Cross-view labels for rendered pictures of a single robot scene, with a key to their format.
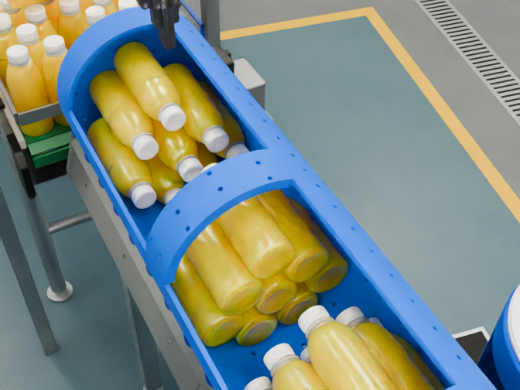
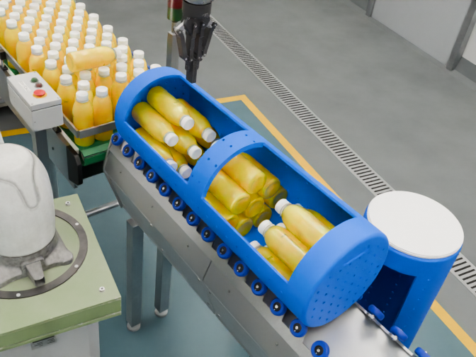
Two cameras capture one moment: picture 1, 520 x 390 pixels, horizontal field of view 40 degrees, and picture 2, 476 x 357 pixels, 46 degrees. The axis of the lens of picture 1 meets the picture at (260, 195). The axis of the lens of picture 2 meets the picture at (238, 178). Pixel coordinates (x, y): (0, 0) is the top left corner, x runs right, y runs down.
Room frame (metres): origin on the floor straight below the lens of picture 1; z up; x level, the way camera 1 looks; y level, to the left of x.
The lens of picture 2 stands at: (-0.52, 0.30, 2.06)
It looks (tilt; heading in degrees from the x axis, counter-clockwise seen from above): 38 degrees down; 346
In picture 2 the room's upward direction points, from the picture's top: 9 degrees clockwise
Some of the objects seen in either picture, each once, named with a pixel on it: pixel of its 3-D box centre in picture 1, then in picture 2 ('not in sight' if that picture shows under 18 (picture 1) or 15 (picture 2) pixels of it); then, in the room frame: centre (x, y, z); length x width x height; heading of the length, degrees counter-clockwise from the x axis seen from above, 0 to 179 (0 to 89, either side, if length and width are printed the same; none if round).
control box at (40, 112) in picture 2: not in sight; (35, 100); (1.13, 0.62, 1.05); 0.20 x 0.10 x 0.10; 30
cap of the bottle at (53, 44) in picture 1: (53, 44); (101, 91); (1.15, 0.40, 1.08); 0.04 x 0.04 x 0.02
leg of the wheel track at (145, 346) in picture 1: (142, 330); (134, 278); (1.00, 0.29, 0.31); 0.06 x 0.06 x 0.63; 30
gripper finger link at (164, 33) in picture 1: (162, 24); (190, 70); (0.88, 0.15, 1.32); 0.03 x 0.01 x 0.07; 30
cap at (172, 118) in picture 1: (172, 118); (187, 122); (0.87, 0.14, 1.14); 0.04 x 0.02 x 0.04; 120
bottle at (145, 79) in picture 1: (150, 85); (170, 108); (0.95, 0.19, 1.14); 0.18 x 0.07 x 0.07; 30
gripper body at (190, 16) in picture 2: not in sight; (195, 15); (0.88, 0.14, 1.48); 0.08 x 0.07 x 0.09; 120
